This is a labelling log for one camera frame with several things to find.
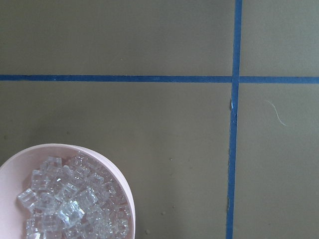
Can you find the clear ice cube pile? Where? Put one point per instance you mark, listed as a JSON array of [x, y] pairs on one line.
[[78, 198]]

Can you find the pink bowl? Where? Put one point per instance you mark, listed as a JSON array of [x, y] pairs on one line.
[[16, 171]]

